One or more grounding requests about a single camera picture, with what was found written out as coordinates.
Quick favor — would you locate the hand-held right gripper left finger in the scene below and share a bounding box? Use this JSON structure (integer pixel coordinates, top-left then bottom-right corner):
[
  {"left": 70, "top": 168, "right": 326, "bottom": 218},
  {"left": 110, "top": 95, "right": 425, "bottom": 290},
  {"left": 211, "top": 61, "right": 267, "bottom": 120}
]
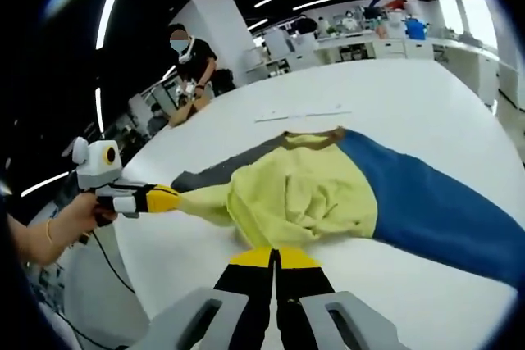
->
[{"left": 137, "top": 247, "right": 275, "bottom": 350}]

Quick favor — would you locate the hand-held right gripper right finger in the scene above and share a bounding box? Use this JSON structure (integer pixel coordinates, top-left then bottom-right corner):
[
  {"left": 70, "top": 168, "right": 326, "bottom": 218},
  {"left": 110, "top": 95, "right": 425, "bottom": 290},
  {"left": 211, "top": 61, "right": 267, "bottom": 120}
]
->
[{"left": 273, "top": 246, "right": 405, "bottom": 350}]

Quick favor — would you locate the yellow blue grey garment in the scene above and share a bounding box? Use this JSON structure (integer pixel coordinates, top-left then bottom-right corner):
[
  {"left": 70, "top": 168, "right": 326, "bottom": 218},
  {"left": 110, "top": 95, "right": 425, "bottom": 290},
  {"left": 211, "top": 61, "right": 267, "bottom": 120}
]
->
[{"left": 170, "top": 127, "right": 520, "bottom": 289}]

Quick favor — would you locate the person's left hand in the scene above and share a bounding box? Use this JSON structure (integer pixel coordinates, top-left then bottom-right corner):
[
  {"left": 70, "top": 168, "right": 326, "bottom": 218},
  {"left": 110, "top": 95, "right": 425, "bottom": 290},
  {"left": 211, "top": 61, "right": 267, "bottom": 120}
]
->
[{"left": 52, "top": 192, "right": 118, "bottom": 251}]

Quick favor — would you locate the brown cardboard box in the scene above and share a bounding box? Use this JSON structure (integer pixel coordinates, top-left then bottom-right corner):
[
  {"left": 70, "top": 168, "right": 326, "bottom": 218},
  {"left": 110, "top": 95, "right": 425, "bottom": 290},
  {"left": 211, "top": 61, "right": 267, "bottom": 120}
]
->
[{"left": 167, "top": 98, "right": 210, "bottom": 128}]

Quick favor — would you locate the black bag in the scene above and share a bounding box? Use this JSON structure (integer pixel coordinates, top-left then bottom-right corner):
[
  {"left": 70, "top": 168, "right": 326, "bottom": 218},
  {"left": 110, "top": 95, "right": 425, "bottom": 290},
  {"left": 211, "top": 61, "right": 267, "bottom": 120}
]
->
[{"left": 211, "top": 69, "right": 237, "bottom": 97}]

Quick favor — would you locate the long white counter cabinet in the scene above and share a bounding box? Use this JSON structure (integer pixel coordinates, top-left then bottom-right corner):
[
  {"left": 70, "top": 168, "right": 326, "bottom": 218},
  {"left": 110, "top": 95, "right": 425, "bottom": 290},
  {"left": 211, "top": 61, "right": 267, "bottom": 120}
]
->
[{"left": 245, "top": 34, "right": 514, "bottom": 109}]

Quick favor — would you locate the blue bag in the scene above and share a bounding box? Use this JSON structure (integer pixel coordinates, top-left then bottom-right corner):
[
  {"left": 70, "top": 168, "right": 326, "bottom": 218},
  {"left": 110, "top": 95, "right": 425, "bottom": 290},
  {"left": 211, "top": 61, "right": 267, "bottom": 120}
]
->
[{"left": 404, "top": 17, "right": 427, "bottom": 39}]

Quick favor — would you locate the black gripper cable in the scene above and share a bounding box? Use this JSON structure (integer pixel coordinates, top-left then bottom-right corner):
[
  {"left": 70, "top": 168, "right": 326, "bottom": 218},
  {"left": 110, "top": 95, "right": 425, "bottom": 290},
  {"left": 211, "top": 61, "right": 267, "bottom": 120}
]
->
[{"left": 89, "top": 230, "right": 136, "bottom": 294}]

